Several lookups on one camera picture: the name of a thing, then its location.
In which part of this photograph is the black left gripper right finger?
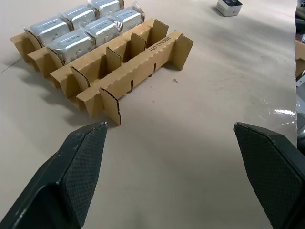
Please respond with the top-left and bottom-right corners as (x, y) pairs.
(233, 122), (305, 229)

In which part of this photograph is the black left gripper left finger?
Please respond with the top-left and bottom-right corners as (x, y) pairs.
(0, 121), (108, 229)

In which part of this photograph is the cardboard divider tray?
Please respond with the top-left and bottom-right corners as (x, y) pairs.
(9, 18), (195, 126)

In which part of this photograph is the small white box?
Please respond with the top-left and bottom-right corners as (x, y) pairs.
(215, 0), (243, 18)

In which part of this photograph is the dark clutter beside table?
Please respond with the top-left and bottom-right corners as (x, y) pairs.
(295, 0), (305, 45)

